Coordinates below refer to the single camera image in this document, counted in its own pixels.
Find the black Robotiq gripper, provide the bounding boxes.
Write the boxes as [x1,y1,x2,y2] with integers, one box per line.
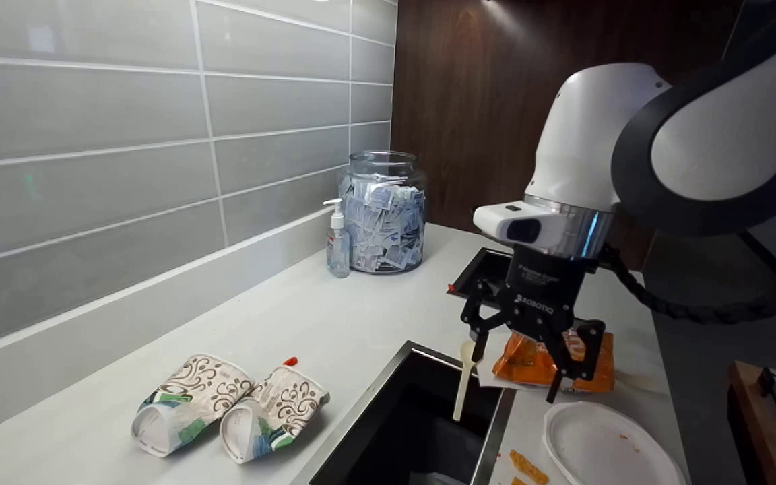
[457,245,610,405]

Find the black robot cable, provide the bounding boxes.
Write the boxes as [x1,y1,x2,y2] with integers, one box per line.
[597,245,776,328]

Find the small clear pump bottle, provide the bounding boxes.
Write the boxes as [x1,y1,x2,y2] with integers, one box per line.
[321,196,355,281]

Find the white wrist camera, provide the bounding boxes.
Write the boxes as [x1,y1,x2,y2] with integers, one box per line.
[471,196,579,258]

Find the orange snack bag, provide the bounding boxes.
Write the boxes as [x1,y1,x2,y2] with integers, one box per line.
[491,328,618,400]

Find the wooden robot cart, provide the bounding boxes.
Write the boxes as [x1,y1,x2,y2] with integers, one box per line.
[727,340,776,485]

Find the dark wood cabinet panel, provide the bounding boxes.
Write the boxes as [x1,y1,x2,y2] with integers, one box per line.
[390,0,748,273]

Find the glass jar of packets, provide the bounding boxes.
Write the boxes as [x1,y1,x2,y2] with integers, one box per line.
[340,149,428,276]

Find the right patterned snack bag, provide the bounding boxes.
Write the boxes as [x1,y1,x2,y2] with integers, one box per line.
[219,362,331,467]

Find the white plastic spoon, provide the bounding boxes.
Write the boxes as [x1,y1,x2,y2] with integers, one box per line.
[451,334,479,427]

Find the empty white paper plate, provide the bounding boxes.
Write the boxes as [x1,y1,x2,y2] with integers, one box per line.
[541,400,684,485]

